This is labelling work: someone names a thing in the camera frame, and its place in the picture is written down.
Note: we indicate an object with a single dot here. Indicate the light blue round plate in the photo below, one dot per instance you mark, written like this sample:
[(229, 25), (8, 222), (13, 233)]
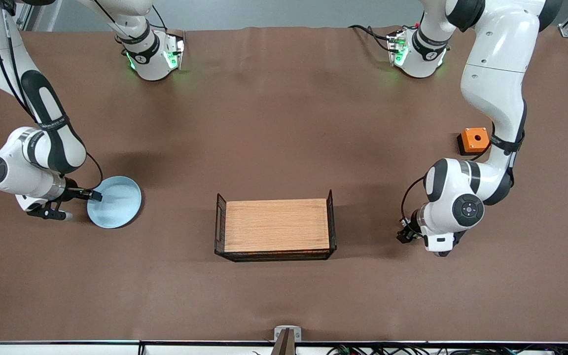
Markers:
[(116, 204)]

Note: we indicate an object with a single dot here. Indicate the grey metal bracket with post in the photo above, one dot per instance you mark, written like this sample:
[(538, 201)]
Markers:
[(286, 345)]

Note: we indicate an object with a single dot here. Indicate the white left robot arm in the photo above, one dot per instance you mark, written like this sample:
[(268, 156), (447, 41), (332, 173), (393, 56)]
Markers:
[(491, 64)]

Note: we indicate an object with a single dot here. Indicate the orange button enclosure box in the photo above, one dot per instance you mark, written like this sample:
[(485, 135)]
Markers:
[(475, 139)]

